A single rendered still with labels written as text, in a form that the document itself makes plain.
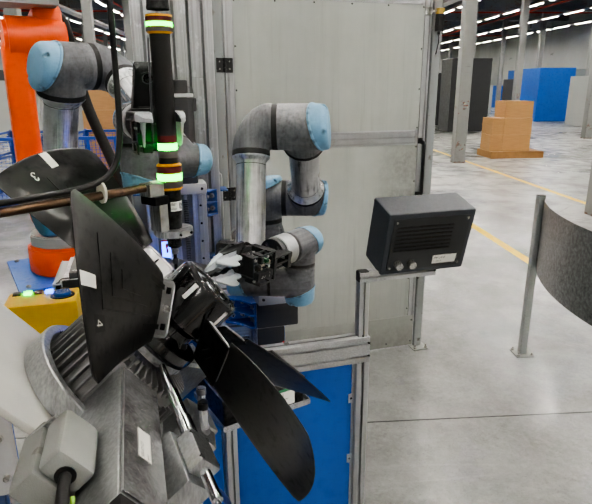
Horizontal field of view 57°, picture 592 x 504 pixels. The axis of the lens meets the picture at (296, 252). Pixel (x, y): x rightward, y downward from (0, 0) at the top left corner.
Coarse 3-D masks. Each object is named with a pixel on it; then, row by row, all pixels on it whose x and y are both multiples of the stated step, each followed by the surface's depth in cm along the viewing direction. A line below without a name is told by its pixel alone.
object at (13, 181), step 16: (32, 160) 89; (64, 160) 94; (80, 160) 97; (96, 160) 100; (0, 176) 83; (16, 176) 85; (48, 176) 89; (64, 176) 91; (80, 176) 94; (96, 176) 96; (112, 176) 100; (16, 192) 84; (32, 192) 86; (80, 192) 92; (64, 208) 88; (112, 208) 94; (128, 208) 97; (48, 224) 86; (64, 224) 87; (128, 224) 94; (64, 240) 86; (144, 240) 95
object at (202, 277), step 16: (176, 272) 92; (192, 272) 89; (176, 288) 89; (208, 288) 88; (176, 304) 88; (192, 304) 88; (208, 304) 88; (224, 304) 90; (176, 320) 88; (192, 320) 88; (224, 320) 93; (176, 336) 90; (192, 336) 90; (160, 352) 87; (176, 352) 89; (192, 352) 96
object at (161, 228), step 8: (152, 184) 92; (160, 184) 93; (152, 192) 92; (160, 192) 94; (144, 200) 94; (152, 200) 93; (160, 200) 93; (168, 200) 95; (152, 208) 95; (160, 208) 94; (152, 216) 96; (160, 216) 95; (152, 224) 96; (160, 224) 95; (168, 224) 96; (184, 224) 101; (160, 232) 96; (168, 232) 96; (176, 232) 96; (184, 232) 97; (192, 232) 98
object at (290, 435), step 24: (240, 360) 83; (216, 384) 90; (240, 384) 85; (264, 384) 78; (240, 408) 86; (264, 408) 81; (288, 408) 72; (264, 432) 83; (288, 432) 76; (264, 456) 85; (288, 456) 79; (312, 456) 71; (288, 480) 82; (312, 480) 76
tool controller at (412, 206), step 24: (384, 216) 147; (408, 216) 145; (432, 216) 147; (456, 216) 149; (384, 240) 148; (408, 240) 149; (432, 240) 151; (456, 240) 153; (384, 264) 151; (408, 264) 152; (432, 264) 156; (456, 264) 159
